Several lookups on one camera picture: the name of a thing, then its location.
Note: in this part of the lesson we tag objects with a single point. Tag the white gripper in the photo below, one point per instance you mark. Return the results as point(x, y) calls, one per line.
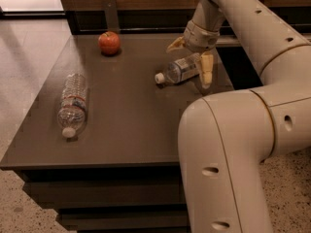
point(201, 40)

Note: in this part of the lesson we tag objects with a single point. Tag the blue label plastic bottle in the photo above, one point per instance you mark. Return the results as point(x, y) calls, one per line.
point(179, 70)

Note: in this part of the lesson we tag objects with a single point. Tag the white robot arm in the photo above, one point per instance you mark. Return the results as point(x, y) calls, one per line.
point(224, 137)

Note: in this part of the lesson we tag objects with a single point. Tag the clear plastic bottle red label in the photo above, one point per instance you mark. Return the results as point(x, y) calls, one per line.
point(71, 115)

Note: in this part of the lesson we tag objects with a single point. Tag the red apple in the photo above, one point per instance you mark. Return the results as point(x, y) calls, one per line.
point(109, 43)

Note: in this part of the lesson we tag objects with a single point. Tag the left metal bracket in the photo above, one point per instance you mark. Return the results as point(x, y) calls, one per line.
point(111, 15)

